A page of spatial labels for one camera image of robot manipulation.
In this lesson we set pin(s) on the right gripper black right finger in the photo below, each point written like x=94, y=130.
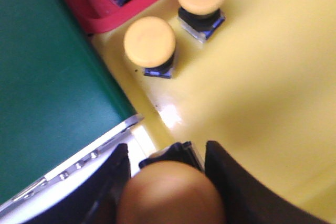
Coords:
x=246, y=200

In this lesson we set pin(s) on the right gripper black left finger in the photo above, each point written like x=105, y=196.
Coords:
x=81, y=205

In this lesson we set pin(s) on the yellow mushroom push button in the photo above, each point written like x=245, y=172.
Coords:
x=171, y=187
x=200, y=18
x=150, y=43

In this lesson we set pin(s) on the green conveyor belt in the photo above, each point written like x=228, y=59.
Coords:
x=56, y=94

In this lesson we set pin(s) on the aluminium conveyor side rail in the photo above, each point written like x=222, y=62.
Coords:
x=64, y=179

